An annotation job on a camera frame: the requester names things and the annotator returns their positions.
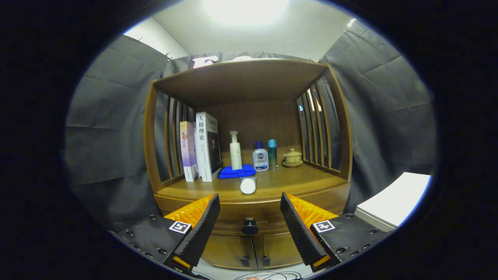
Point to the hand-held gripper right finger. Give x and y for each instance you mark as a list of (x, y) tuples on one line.
[(298, 229)]

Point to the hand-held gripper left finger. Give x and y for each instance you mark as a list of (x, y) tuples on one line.
[(202, 229)]

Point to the white and green cleanser tube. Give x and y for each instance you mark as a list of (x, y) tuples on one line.
[(248, 186)]

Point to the wooden cabinet door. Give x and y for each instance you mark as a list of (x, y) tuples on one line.
[(225, 251), (278, 249)]

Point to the wooden countertop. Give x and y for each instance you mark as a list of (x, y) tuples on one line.
[(299, 181)]

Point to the brown wooden cabinet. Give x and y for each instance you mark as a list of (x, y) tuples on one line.
[(241, 81)]

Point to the blue folded towel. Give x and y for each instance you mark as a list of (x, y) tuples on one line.
[(233, 172)]

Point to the beige lidded teacup with saucer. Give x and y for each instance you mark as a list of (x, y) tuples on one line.
[(292, 158)]

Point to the teal bottle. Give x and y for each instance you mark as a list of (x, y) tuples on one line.
[(272, 155)]

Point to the purple book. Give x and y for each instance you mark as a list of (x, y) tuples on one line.
[(188, 151)]

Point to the white bottle with blue cap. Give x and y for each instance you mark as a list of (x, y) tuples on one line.
[(260, 159)]

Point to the white pump bottle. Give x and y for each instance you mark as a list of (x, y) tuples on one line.
[(235, 155)]

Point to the white book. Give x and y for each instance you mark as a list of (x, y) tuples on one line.
[(202, 147)]

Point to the white flat board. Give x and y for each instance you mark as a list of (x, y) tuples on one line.
[(393, 202)]

